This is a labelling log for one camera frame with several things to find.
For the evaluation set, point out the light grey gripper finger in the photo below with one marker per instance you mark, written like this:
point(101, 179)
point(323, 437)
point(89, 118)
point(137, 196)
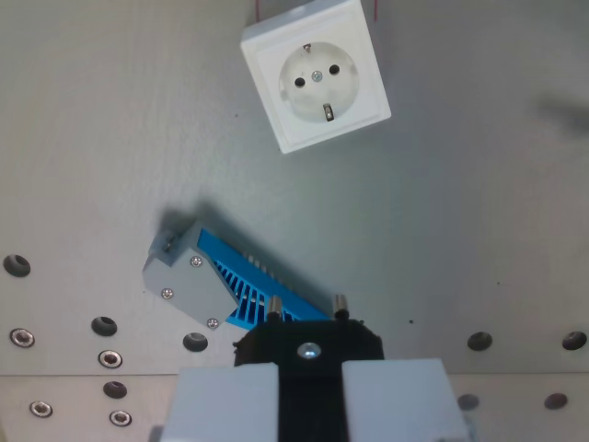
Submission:
point(225, 405)
point(400, 400)

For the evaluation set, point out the black two-pin power plug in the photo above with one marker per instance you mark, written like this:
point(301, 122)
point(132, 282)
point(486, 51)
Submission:
point(313, 333)

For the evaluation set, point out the silver hex socket screw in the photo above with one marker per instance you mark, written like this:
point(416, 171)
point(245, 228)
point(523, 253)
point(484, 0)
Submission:
point(120, 418)
point(40, 408)
point(110, 358)
point(22, 337)

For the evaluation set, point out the grey and blue finned fixture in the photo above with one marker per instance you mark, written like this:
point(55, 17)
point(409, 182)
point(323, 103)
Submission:
point(188, 285)

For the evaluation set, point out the white wall socket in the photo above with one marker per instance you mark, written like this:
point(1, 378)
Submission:
point(317, 78)

